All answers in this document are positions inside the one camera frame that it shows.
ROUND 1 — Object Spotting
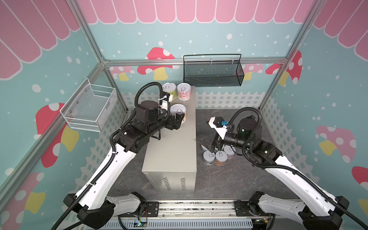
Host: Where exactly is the black mesh wall basket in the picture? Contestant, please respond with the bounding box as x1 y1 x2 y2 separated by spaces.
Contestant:
183 54 245 87

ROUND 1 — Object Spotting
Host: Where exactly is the white lid can left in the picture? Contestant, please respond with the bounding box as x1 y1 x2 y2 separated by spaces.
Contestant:
201 144 211 153

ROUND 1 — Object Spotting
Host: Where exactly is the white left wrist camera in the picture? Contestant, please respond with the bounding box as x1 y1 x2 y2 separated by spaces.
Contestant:
159 92 173 111

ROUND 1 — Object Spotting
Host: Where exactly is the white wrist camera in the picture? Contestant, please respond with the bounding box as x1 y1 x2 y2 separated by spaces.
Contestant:
209 117 228 140
159 92 173 111

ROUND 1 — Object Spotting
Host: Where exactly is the grey metal cabinet counter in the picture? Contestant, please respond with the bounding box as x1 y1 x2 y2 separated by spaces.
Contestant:
142 87 197 194

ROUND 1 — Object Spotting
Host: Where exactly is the pink white label can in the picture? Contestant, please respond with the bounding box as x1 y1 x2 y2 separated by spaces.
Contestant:
223 145 236 160

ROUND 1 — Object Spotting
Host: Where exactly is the white wire wall basket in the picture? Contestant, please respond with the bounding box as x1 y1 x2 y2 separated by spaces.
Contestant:
60 79 117 132

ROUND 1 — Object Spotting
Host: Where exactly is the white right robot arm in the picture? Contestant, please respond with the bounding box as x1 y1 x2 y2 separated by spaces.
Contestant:
208 107 368 230

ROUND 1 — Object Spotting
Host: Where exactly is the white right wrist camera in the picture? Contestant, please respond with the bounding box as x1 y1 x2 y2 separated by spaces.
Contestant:
209 117 228 140

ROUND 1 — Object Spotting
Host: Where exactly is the green label can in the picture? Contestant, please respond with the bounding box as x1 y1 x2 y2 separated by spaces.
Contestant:
163 83 177 102

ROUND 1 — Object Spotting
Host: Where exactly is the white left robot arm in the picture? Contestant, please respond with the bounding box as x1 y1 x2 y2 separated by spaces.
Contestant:
52 82 184 230

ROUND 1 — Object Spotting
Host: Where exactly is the brown label can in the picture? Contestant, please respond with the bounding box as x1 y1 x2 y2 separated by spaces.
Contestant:
215 151 228 166

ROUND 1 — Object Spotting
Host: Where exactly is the yellow label can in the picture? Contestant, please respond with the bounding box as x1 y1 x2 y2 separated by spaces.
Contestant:
170 104 186 124

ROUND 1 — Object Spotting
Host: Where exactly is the grey label can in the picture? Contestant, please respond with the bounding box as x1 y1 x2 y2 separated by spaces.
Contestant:
203 150 216 165

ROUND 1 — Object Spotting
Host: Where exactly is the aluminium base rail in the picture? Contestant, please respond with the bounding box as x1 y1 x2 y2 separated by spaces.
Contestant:
78 193 314 230

